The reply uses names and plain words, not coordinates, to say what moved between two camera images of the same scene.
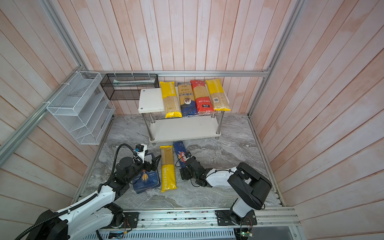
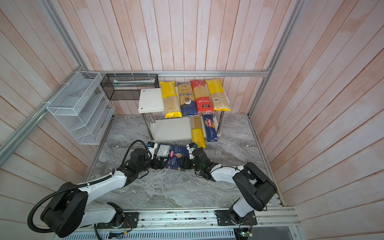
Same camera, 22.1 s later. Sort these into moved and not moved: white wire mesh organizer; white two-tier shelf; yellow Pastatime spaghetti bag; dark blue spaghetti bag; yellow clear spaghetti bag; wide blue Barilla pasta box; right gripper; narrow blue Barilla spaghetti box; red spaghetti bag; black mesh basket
Moved: wide blue Barilla pasta box; yellow Pastatime spaghetti bag; right gripper; narrow blue Barilla spaghetti box
Not moved: black mesh basket; white two-tier shelf; dark blue spaghetti bag; red spaghetti bag; yellow clear spaghetti bag; white wire mesh organizer
